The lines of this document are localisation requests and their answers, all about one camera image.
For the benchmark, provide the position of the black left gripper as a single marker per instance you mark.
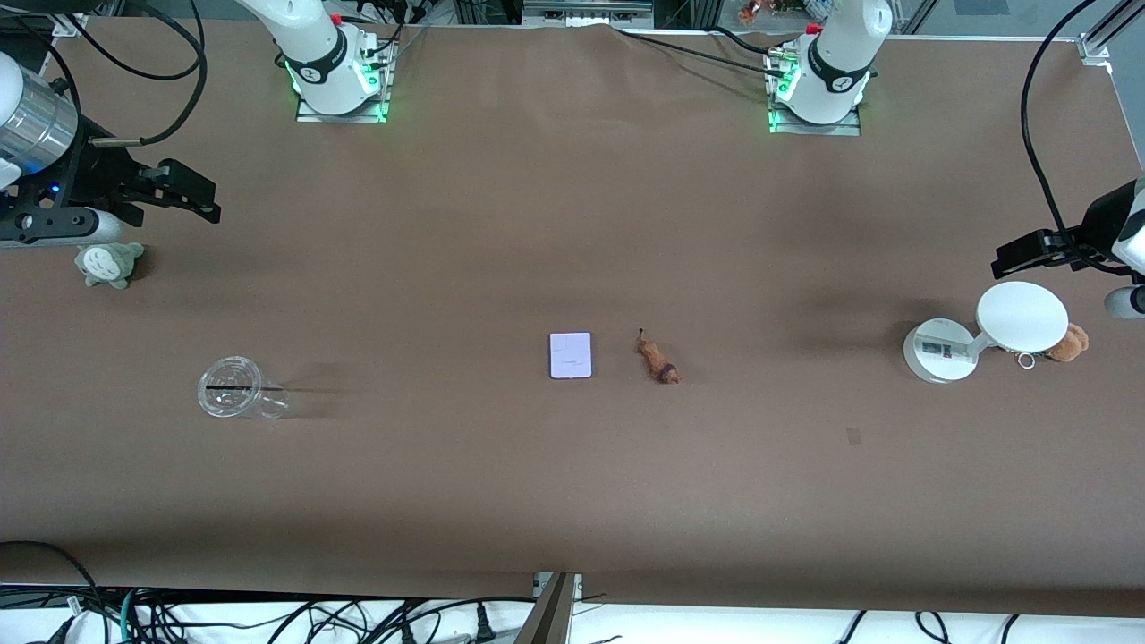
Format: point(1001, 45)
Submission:
point(1102, 224)

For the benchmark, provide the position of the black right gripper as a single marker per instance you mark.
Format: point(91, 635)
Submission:
point(97, 172)

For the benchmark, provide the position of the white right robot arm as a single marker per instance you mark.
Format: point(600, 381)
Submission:
point(313, 45)

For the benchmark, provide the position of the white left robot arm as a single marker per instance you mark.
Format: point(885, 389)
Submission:
point(841, 45)

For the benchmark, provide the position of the white round desk lamp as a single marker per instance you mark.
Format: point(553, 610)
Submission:
point(1020, 315)

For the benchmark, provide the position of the grey totoro plush toy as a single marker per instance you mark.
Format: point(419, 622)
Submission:
point(107, 266)

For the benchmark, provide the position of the clear plastic cup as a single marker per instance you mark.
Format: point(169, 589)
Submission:
point(228, 389)

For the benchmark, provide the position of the aluminium corner profile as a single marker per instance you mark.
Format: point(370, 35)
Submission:
point(1102, 40)
point(70, 25)

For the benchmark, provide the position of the brown table cover mat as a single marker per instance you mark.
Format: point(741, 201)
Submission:
point(572, 492)

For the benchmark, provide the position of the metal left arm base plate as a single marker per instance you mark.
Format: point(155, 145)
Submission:
point(845, 129)

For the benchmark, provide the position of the aluminium frame post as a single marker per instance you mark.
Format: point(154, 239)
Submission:
point(547, 617)

